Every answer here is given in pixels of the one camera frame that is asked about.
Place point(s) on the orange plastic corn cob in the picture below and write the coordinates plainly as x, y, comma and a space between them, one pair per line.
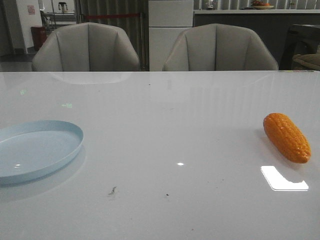
287, 138

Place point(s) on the white cabinet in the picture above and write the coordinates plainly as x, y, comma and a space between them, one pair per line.
166, 20

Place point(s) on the pink wall sign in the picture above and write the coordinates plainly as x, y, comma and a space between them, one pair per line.
31, 9

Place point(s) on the right beige upholstered chair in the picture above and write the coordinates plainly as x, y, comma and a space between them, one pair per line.
219, 47

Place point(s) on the metal barrier post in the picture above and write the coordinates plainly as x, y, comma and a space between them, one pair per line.
143, 42

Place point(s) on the red trash bin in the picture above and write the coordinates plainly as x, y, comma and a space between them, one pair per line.
39, 36

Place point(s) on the dark armchair with cushion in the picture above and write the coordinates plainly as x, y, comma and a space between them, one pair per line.
301, 39

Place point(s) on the left beige upholstered chair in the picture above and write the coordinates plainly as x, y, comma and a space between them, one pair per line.
87, 47

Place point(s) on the grey counter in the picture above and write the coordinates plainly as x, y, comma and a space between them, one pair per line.
271, 24

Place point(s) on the red barrier belt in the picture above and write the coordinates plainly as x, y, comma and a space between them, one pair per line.
113, 16

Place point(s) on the light blue round plate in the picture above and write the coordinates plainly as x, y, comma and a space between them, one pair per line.
32, 150

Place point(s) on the beige upholstered chair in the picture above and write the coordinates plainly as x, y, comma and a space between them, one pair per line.
219, 47
87, 47

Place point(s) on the fruit bowl on counter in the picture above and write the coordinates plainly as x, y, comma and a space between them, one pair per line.
260, 5

